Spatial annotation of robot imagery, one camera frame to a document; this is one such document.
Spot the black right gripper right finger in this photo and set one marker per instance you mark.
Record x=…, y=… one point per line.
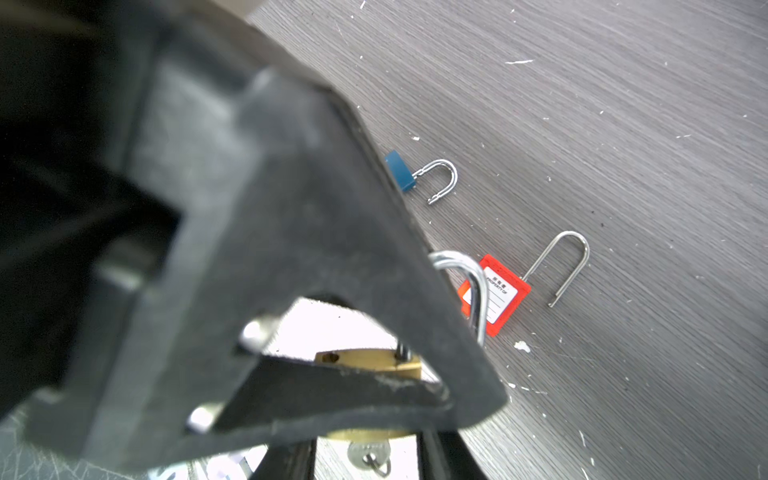
x=445, y=456

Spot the red safety padlock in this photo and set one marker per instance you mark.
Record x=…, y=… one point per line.
x=507, y=290

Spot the brass padlock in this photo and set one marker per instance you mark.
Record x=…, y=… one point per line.
x=370, y=450

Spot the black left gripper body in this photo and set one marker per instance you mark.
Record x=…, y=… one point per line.
x=56, y=212

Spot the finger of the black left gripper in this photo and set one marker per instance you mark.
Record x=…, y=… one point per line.
x=273, y=193

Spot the small dark blue padlock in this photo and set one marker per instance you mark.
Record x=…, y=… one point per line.
x=407, y=179

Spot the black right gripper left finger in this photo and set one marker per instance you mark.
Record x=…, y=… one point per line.
x=288, y=462

